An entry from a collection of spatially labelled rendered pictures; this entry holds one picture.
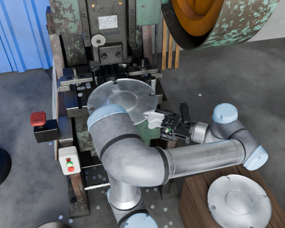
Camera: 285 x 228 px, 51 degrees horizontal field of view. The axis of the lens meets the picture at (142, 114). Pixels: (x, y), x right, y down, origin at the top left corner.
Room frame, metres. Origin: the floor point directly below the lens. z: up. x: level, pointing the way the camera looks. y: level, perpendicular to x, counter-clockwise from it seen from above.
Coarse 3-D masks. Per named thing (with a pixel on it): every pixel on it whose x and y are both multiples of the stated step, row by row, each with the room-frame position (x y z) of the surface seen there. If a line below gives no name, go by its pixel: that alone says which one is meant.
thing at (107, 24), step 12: (96, 0) 1.03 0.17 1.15; (108, 0) 1.04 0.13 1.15; (120, 0) 1.05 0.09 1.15; (96, 12) 1.03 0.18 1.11; (108, 12) 1.04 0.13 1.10; (120, 12) 1.05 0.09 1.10; (96, 24) 1.03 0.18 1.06; (108, 24) 1.04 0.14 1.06; (120, 24) 1.05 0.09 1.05; (96, 36) 1.02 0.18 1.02; (108, 36) 1.04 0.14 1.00; (120, 36) 1.05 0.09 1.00; (96, 48) 1.03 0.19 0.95; (108, 48) 1.01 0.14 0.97; (120, 48) 1.02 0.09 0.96; (96, 60) 1.03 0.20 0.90; (108, 60) 1.01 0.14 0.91; (120, 60) 1.02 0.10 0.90
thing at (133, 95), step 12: (108, 84) 1.00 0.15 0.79; (120, 84) 1.00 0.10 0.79; (132, 84) 0.99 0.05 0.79; (144, 84) 0.99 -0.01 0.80; (96, 96) 0.92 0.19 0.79; (108, 96) 0.92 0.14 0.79; (120, 96) 0.91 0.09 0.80; (132, 96) 0.91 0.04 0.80; (144, 96) 0.91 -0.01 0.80; (156, 96) 0.91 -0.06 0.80; (96, 108) 0.85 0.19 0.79; (132, 108) 0.84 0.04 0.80; (144, 108) 0.84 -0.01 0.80; (132, 120) 0.78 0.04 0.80; (144, 120) 0.77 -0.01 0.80
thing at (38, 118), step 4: (36, 112) 0.85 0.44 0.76; (40, 112) 0.85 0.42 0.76; (44, 112) 0.85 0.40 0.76; (32, 116) 0.82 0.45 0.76; (36, 116) 0.83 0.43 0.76; (40, 116) 0.82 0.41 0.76; (44, 116) 0.83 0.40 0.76; (32, 120) 0.80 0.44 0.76; (36, 120) 0.80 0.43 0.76; (40, 120) 0.80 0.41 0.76; (44, 120) 0.80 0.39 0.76; (32, 124) 0.78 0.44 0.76; (36, 124) 0.79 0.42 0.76; (40, 124) 0.79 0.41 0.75
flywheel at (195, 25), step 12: (180, 0) 1.27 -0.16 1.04; (192, 0) 1.20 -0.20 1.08; (204, 0) 1.09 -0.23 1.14; (216, 0) 0.92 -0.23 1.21; (180, 12) 1.22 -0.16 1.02; (192, 12) 1.17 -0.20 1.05; (204, 12) 1.07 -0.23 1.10; (216, 12) 0.91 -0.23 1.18; (192, 24) 1.08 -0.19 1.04; (204, 24) 0.97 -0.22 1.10
